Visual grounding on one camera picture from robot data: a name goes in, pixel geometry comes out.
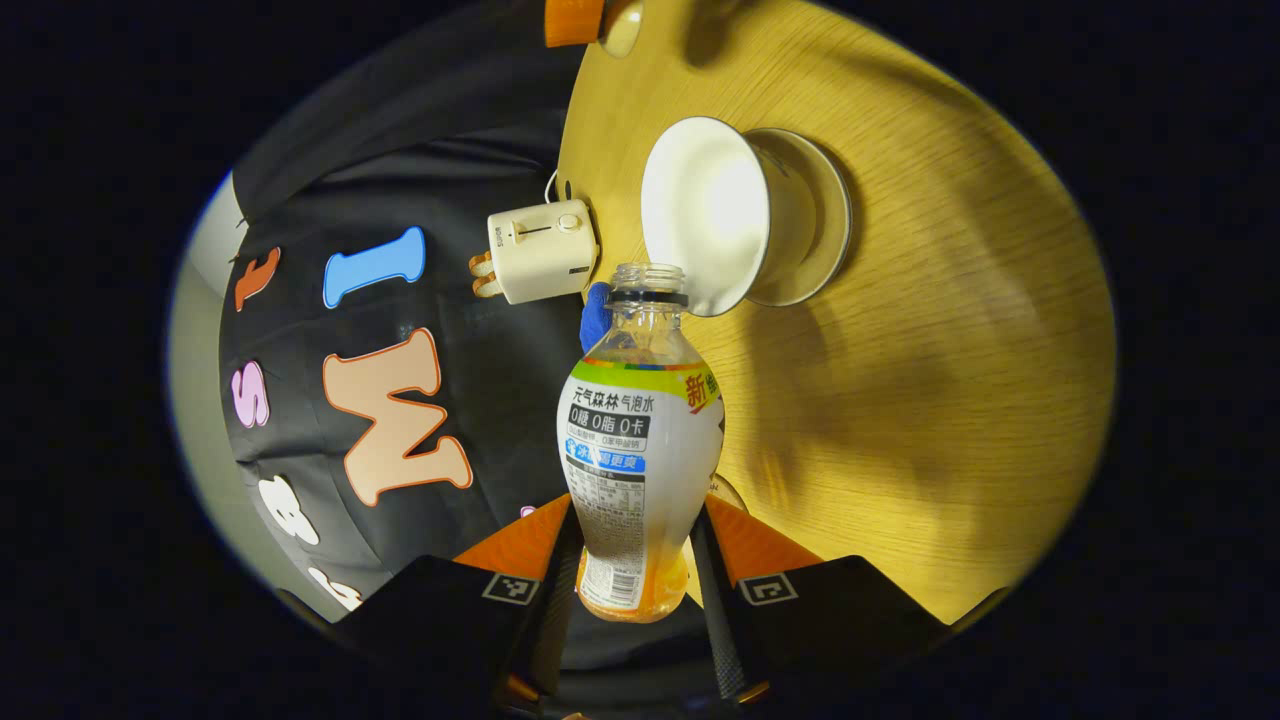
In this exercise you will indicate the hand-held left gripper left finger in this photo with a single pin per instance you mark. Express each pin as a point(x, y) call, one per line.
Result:
point(440, 610)

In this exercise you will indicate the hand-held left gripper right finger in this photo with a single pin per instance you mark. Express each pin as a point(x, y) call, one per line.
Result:
point(850, 610)

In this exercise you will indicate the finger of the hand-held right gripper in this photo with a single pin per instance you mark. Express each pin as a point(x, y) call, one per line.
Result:
point(575, 22)

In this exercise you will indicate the cream teacup lid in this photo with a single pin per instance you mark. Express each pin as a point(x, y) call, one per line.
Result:
point(622, 25)

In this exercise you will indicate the round brown coaster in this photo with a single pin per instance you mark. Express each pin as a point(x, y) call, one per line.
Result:
point(735, 492)

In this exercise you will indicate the cream teacup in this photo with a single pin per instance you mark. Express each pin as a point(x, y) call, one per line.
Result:
point(710, 210)

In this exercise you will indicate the clear water bottle orange drink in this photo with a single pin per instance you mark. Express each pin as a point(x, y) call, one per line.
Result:
point(640, 450)

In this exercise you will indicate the white toaster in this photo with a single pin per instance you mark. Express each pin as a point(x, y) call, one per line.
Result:
point(540, 250)

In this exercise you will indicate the toast bread slice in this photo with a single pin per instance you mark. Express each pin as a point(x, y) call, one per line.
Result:
point(488, 287)
point(482, 264)

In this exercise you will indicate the blue towel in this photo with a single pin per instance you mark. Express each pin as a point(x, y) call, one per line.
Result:
point(594, 320)

